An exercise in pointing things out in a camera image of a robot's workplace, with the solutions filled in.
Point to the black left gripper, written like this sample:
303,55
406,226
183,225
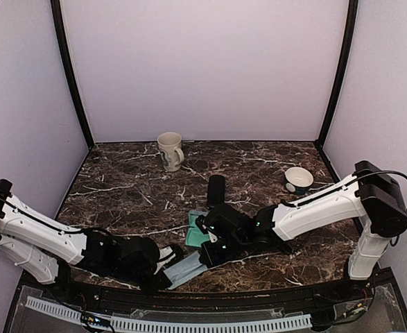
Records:
162,282

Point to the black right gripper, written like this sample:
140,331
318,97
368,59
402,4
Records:
211,260

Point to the black hard glasses case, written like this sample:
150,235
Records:
215,191

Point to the blue textured glasses case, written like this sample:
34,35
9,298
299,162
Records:
195,237

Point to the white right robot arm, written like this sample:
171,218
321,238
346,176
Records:
371,194

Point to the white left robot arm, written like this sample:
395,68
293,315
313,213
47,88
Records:
47,249

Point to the white and green bowl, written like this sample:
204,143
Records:
298,180

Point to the cream ceramic mug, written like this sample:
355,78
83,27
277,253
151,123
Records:
170,148

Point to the white slotted cable duct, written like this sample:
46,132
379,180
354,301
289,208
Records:
145,321

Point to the right black frame post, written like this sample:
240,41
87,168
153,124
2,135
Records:
340,71

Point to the black frame post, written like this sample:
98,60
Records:
340,71
61,36

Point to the left black frame post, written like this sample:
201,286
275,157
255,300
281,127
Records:
61,36

